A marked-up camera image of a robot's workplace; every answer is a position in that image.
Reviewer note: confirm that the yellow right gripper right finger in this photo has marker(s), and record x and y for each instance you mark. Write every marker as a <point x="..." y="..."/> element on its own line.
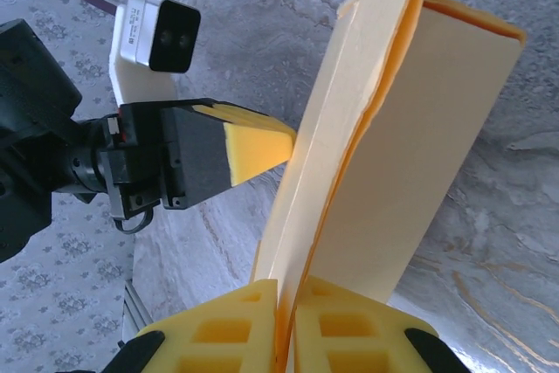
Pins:
<point x="349" y="338"/>

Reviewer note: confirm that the aluminium table side rail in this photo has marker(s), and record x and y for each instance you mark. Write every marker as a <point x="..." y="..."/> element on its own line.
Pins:
<point x="135" y="307"/>

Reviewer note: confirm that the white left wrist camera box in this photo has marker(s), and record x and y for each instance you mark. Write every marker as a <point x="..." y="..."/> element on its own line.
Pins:
<point x="144" y="28"/>

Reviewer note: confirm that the yellow paper box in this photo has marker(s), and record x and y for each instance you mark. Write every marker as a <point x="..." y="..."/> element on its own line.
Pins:
<point x="415" y="150"/>

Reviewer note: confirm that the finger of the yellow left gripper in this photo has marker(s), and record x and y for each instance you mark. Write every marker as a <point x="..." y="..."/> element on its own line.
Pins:
<point x="257" y="150"/>
<point x="231" y="112"/>

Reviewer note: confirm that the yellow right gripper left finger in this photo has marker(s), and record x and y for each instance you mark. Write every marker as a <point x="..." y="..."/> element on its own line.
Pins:
<point x="218" y="338"/>

